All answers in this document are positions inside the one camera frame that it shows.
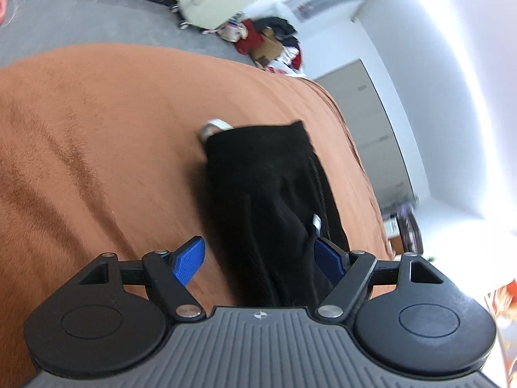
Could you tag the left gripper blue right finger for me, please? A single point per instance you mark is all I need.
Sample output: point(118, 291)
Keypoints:
point(349, 273)

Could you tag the pile of clothes on floor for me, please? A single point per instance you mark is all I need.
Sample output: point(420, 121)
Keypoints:
point(270, 42)

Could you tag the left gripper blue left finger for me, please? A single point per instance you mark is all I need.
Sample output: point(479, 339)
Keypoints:
point(167, 276)

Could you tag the black sweatpants with white drawstring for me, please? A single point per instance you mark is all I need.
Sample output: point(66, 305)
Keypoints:
point(269, 200)

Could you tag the brown bed cover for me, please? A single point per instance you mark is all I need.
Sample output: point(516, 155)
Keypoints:
point(100, 152)

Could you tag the wall painting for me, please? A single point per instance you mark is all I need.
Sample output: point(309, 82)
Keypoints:
point(502, 306)

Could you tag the cream suitcase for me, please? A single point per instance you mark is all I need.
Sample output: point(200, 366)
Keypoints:
point(218, 4)

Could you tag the grey built-in wardrobe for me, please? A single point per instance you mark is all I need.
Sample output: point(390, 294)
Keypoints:
point(357, 98)

